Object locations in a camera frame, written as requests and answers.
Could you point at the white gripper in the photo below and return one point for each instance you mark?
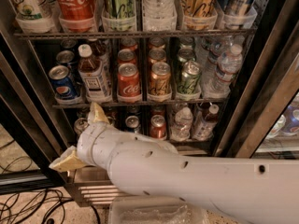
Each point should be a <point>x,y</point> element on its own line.
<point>88,144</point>

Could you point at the blue pepsi can front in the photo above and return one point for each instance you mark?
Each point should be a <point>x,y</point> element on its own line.
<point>63,83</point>

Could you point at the blue pepsi can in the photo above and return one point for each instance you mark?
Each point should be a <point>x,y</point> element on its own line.
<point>132,124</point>
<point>63,83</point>

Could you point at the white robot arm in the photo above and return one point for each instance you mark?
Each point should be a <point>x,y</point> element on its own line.
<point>252,190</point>

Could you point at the bottom green can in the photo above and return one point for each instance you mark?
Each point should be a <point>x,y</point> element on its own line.
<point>80,126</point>

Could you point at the steel fridge base grille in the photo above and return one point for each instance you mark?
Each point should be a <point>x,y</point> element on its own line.
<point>91,186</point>

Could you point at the bottom blue pepsi can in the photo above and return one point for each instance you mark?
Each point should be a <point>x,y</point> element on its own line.
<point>132,124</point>

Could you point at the red coke can front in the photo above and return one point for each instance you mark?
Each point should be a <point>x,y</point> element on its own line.
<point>128,80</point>

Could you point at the red coke can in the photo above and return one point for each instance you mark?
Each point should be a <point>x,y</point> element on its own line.
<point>126,56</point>
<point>157,128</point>
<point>128,80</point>

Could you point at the bottom red coke can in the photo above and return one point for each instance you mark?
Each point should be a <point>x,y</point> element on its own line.
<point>157,128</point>

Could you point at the orange lacroix can front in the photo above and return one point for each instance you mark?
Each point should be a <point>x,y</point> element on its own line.
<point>159,79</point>

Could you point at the green lacroix can front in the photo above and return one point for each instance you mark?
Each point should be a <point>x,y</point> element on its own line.
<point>188,78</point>

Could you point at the large red coca-cola can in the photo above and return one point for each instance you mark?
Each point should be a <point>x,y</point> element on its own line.
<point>77,15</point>

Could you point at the tall green lacroix can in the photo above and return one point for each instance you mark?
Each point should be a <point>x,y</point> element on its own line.
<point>120,9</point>

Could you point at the white 7up can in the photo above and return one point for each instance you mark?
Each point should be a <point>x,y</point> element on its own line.
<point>33,9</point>

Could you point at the top shelf water bottle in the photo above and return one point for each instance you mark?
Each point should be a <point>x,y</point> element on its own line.
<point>158,9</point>

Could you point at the tall orange lacroix can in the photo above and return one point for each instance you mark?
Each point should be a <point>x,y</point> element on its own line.
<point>196,0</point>

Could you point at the glass fridge door right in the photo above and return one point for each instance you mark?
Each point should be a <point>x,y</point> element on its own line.
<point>269,79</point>

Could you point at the tea bottle white cap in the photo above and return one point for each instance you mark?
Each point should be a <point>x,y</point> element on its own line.
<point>92,72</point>

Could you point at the clear plastic bin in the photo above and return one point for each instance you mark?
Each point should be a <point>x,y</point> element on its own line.
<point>155,210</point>

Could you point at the bottom water bottle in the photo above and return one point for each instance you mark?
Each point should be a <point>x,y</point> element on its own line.
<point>180,129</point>

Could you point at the bottom tea bottle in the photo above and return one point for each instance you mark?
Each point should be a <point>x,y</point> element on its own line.
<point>205,123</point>

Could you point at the clear water bottle front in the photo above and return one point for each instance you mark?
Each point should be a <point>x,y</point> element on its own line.
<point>224,72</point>

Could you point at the middle wire shelf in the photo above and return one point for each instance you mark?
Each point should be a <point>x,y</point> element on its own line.
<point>167,102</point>

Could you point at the wire shelf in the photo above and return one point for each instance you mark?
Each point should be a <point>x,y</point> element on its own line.
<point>133,34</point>
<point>167,102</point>

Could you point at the top wire shelf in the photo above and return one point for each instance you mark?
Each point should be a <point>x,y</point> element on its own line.
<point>133,34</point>

